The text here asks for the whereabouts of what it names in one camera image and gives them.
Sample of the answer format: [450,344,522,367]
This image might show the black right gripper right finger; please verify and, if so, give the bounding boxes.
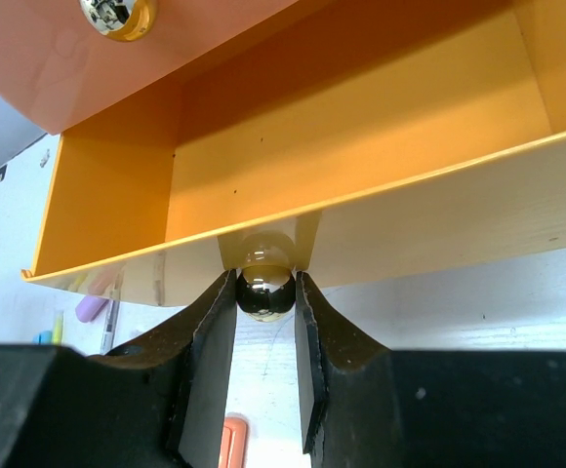
[295,272,566,467]

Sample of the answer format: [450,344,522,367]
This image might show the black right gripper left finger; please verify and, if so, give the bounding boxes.
[0,271,236,467]

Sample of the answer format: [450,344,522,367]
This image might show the yellow drawer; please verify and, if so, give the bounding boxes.
[22,1,566,306]

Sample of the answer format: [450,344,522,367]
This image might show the orange top drawer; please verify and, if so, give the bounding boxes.
[0,0,336,136]

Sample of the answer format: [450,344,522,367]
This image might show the orange highlighter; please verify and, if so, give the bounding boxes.
[219,416,248,468]

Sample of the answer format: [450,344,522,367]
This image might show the clear dark blue pen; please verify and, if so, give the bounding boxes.
[100,300,120,355]

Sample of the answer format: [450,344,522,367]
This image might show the purple highlighter cap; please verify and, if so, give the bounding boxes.
[75,295,107,323]

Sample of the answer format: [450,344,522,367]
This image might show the thin yellow pen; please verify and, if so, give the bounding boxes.
[52,312,64,345]

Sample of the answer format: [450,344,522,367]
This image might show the blue highlighter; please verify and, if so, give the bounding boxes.
[33,331,53,345]

